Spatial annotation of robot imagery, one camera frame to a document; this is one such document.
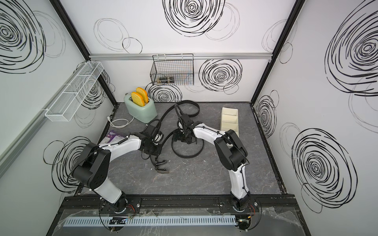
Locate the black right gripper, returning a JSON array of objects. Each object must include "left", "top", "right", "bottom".
[{"left": 164, "top": 128, "right": 191, "bottom": 147}]

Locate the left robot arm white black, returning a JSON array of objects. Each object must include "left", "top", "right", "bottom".
[{"left": 69, "top": 125, "right": 163, "bottom": 213}]

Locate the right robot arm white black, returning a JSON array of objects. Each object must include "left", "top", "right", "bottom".
[{"left": 172, "top": 114, "right": 250, "bottom": 212}]

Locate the cream divided storage organizer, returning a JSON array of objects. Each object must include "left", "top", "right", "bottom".
[{"left": 220, "top": 107, "right": 239, "bottom": 136}]

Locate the long black leather belt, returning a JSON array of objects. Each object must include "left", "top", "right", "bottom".
[{"left": 149, "top": 100, "right": 200, "bottom": 174}]

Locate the mint green toaster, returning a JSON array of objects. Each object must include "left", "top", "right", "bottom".
[{"left": 124, "top": 93, "right": 158, "bottom": 124}]

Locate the purple snack packet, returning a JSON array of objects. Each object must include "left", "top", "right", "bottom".
[{"left": 99, "top": 130, "right": 125, "bottom": 146}]

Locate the front yellow toast slice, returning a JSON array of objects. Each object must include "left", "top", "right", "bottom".
[{"left": 131, "top": 92, "right": 145, "bottom": 107}]

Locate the yellow toast slice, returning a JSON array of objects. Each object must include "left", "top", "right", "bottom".
[
  {"left": 136, "top": 87, "right": 149, "bottom": 104},
  {"left": 131, "top": 92, "right": 145, "bottom": 107}
]

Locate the rear yellow toast slice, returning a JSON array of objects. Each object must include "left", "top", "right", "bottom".
[{"left": 136, "top": 87, "right": 149, "bottom": 104}]

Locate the dark item in basket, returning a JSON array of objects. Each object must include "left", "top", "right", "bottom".
[{"left": 156, "top": 76, "right": 175, "bottom": 84}]

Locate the white toaster power cord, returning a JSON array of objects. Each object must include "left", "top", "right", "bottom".
[{"left": 106, "top": 115, "right": 135, "bottom": 129}]

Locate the black wire wall basket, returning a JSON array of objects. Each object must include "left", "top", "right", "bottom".
[{"left": 150, "top": 54, "right": 195, "bottom": 86}]

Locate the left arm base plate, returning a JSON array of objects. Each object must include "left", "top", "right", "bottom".
[{"left": 99, "top": 197, "right": 141, "bottom": 214}]

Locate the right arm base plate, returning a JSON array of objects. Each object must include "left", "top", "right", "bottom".
[{"left": 217, "top": 195, "right": 261, "bottom": 213}]

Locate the slotted grey cable duct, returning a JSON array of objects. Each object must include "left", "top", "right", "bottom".
[{"left": 63, "top": 215, "right": 237, "bottom": 228}]

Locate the white mesh wall shelf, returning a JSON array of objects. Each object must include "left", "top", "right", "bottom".
[{"left": 45, "top": 62, "right": 104, "bottom": 122}]

